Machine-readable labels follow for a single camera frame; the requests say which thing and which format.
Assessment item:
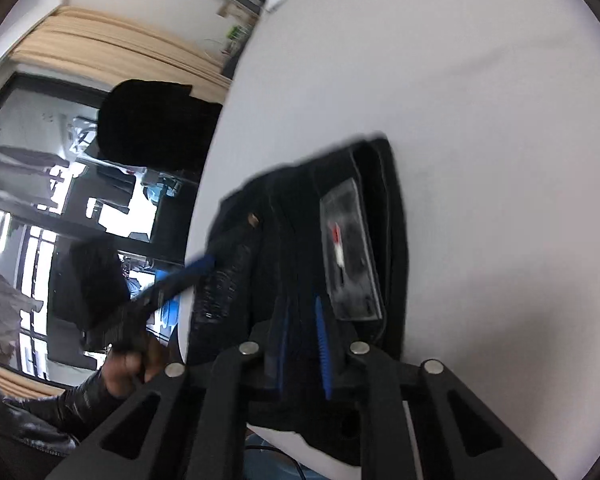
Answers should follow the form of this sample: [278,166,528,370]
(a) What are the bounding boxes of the clear plastic tag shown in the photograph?
[319,177,384,322]

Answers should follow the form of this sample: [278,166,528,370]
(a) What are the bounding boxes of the window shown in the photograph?
[0,72,206,386]

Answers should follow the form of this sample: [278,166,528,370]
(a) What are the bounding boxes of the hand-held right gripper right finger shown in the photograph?
[312,295,556,480]

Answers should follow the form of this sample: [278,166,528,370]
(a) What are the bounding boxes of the black pants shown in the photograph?
[177,132,411,467]

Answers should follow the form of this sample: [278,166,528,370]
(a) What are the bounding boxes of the person's left forearm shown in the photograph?
[0,367,131,463]

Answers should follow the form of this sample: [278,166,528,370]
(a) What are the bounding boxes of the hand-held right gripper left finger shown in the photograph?
[45,305,293,480]

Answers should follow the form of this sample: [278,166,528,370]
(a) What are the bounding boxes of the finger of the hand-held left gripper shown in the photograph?
[129,254,217,317]

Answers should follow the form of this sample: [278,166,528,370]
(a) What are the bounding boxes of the person's left hand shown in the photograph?
[101,334,175,400]

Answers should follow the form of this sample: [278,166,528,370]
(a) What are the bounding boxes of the beige curtain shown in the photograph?
[9,5,234,89]
[0,352,67,397]

